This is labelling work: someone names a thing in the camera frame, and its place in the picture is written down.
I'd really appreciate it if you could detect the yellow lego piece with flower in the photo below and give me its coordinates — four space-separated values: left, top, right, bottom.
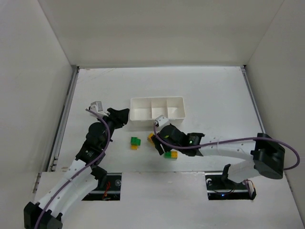
147 133 155 144

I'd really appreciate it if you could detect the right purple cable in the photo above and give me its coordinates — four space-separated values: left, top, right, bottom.
152 123 301 171

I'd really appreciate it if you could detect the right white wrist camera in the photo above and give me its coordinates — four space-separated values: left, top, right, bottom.
154 115 170 128

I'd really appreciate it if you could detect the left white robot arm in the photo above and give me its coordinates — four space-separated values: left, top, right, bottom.
23 108 130 229

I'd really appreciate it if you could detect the white three-compartment tray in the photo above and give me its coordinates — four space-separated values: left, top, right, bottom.
130 96 186 127

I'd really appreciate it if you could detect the green and yellow lego stack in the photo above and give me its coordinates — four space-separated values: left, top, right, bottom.
130 137 141 150

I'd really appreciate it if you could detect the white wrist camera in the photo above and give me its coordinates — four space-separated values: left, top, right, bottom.
86 101 109 117
154 115 170 128

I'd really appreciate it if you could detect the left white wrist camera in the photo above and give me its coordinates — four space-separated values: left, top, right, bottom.
86 101 109 117

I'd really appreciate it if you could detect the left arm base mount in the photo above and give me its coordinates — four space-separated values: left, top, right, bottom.
82 173 122 201

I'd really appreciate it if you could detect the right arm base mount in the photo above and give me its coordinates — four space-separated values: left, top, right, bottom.
205 172 257 200

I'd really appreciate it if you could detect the green yellow lego block pair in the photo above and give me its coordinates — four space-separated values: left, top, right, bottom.
163 151 178 160

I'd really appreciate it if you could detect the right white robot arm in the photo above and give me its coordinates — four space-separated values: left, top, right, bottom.
152 123 285 187

